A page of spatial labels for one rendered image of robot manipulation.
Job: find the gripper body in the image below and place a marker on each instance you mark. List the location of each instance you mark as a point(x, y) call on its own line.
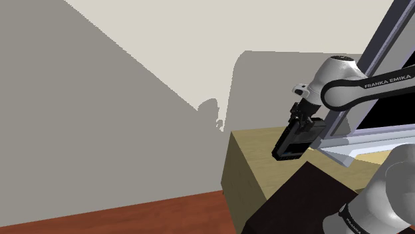
point(296, 139)

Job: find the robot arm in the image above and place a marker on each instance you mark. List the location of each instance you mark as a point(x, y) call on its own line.
point(337, 73)

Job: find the light wooden cabinet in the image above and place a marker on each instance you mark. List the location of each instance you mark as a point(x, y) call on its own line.
point(246, 162)

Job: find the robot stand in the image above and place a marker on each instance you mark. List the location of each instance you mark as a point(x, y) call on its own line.
point(298, 201)

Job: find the grey framed television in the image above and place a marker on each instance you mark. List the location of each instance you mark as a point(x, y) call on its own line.
point(386, 113)

